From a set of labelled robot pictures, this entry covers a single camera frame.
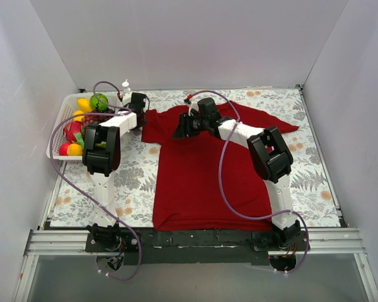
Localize red t-shirt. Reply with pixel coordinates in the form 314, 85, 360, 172
140, 101, 300, 232

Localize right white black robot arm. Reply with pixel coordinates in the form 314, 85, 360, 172
173, 96, 301, 250

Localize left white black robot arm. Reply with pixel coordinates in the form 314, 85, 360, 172
83, 92, 149, 252

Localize cream lotion pump bottle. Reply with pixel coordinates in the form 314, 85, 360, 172
120, 79, 133, 104

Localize green toy apple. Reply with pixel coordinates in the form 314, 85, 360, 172
89, 93, 108, 112

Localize purple toy grapes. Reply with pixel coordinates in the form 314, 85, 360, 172
81, 113, 113, 126

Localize yellow toy mango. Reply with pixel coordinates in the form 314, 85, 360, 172
77, 98, 93, 113

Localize orange toy fruit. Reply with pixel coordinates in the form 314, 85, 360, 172
72, 110, 84, 123

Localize pink toy dragon fruit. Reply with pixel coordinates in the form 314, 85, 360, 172
63, 121, 83, 143

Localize white plastic fruit basket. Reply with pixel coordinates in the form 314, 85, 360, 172
46, 93, 120, 163

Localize red yellow toy peach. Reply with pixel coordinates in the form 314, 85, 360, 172
59, 142, 83, 156

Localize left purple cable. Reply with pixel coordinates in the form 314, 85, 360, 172
49, 81, 142, 281

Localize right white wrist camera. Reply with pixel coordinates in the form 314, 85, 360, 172
188, 103, 199, 116

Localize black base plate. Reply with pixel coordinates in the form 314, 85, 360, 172
85, 228, 310, 266

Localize aluminium frame rail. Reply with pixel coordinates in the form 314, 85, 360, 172
15, 227, 378, 301

